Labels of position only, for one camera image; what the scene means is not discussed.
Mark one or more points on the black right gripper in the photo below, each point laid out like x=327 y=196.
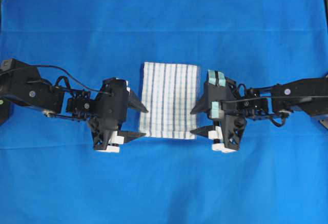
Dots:
x=220 y=103

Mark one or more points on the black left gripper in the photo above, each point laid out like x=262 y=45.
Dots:
x=109 y=114

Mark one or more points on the white blue striped towel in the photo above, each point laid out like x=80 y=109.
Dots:
x=169 y=92

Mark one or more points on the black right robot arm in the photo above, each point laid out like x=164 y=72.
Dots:
x=276 y=103

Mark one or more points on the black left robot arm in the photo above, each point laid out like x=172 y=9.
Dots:
x=22 y=85

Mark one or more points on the blue table cloth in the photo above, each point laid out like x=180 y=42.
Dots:
x=50 y=172

